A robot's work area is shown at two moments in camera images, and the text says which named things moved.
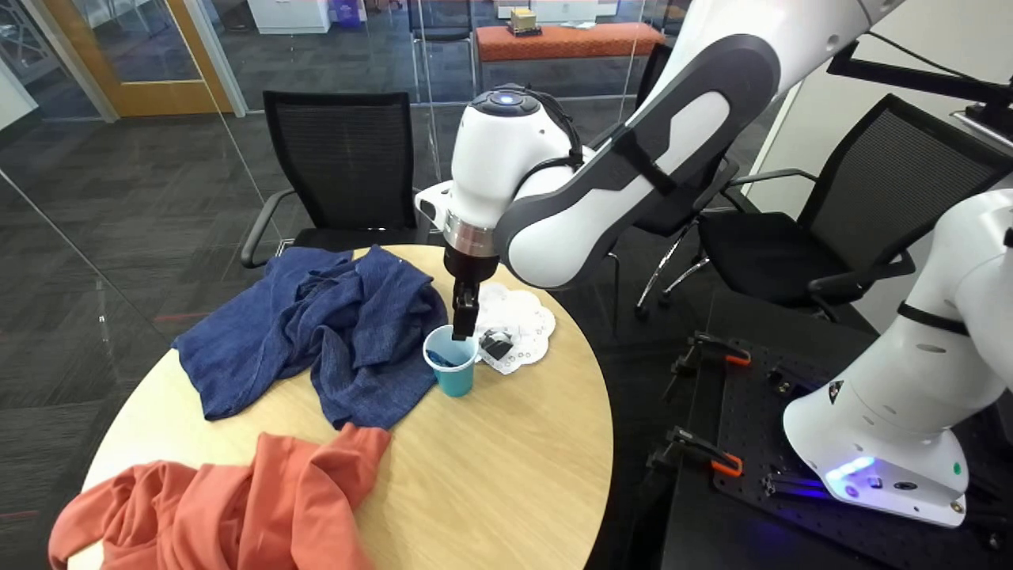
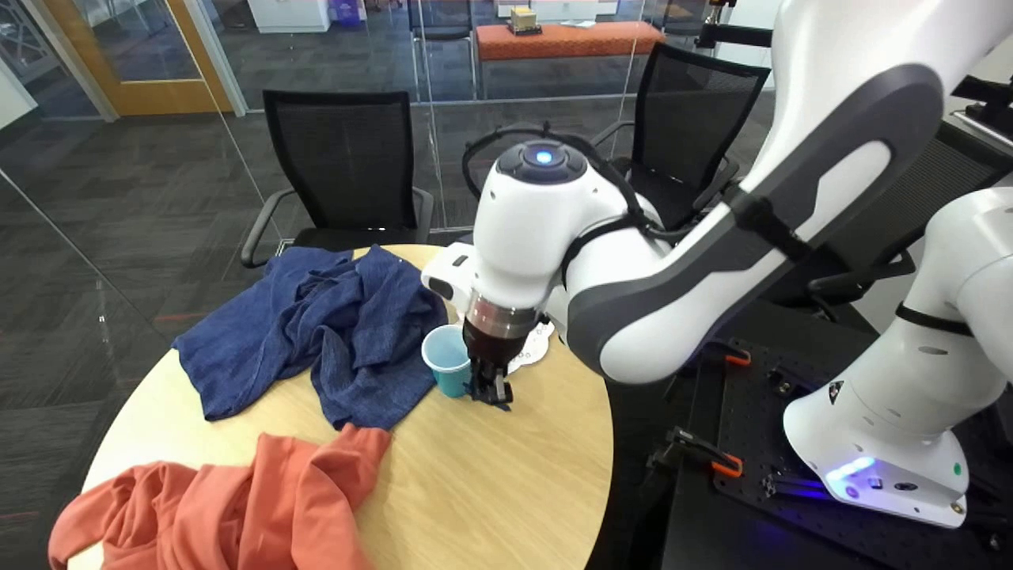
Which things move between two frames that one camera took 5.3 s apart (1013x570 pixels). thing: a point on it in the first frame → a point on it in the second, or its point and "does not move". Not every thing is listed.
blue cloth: x=360 y=324 does not move
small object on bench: x=523 y=23 does not move
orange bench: x=579 y=43 does not move
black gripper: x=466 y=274 → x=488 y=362
